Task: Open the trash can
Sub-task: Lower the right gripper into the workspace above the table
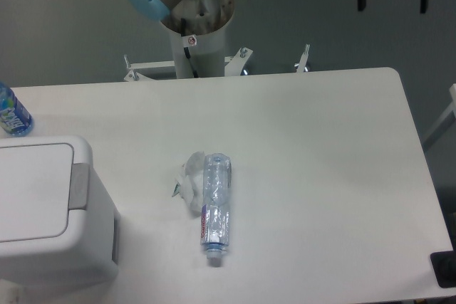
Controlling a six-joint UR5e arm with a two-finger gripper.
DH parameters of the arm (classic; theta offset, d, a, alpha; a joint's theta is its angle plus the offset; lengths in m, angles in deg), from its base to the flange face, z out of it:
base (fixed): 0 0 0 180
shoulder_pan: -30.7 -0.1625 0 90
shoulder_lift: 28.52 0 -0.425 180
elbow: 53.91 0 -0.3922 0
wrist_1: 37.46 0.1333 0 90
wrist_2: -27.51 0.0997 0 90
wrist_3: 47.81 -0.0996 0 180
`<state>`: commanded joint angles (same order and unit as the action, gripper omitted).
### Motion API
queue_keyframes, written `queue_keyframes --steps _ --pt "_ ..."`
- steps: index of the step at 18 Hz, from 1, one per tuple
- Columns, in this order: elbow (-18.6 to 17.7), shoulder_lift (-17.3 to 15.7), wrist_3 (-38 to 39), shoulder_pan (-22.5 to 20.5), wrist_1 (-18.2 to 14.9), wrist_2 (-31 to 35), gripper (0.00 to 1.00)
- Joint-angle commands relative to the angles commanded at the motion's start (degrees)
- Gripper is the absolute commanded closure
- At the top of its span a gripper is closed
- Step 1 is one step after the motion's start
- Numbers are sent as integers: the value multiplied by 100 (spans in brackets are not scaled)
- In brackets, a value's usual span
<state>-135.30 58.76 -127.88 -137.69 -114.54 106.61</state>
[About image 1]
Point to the white pedestal base frame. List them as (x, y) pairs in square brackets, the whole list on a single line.
[(233, 66)]

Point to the black clamp at table edge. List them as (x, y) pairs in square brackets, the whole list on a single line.
[(443, 264)]

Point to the white frame at right edge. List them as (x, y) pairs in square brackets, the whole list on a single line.
[(445, 120)]

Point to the blue labelled drink bottle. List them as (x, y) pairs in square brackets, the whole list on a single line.
[(15, 118)]

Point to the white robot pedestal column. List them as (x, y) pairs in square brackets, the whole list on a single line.
[(198, 44)]

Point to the white trash can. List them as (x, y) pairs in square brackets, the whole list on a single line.
[(59, 224)]

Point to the clear crushed plastic bottle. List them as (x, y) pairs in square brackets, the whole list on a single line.
[(215, 213)]

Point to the crumpled white tissue paper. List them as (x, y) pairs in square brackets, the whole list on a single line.
[(188, 183)]

